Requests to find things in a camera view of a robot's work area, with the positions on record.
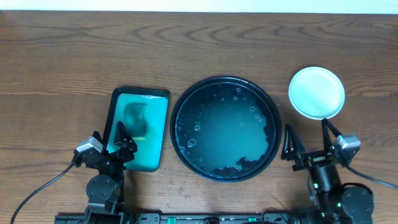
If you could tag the mint plate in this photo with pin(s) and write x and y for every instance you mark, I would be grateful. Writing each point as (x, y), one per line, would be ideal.
(316, 93)

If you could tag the green scouring sponge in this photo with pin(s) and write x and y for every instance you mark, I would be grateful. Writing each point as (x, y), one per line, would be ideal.
(134, 120)

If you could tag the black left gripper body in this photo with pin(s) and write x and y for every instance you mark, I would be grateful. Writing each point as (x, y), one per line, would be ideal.
(109, 156)

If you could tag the black rectangular soapy water tray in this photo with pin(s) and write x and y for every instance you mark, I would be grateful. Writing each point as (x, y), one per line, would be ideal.
(147, 157)

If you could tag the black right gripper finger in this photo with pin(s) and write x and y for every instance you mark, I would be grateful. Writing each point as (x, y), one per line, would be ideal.
(326, 127)
(293, 148)

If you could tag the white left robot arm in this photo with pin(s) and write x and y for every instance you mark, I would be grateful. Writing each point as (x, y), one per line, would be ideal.
(105, 190)

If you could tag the round black serving tray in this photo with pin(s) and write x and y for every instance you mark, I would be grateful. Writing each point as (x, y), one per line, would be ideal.
(226, 129)

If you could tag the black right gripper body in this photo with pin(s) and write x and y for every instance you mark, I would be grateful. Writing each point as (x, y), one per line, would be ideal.
(314, 158)

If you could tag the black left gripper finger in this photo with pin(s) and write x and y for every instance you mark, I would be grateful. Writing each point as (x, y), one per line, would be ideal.
(123, 139)
(97, 136)

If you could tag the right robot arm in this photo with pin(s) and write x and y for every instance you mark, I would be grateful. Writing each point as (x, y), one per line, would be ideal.
(333, 201)

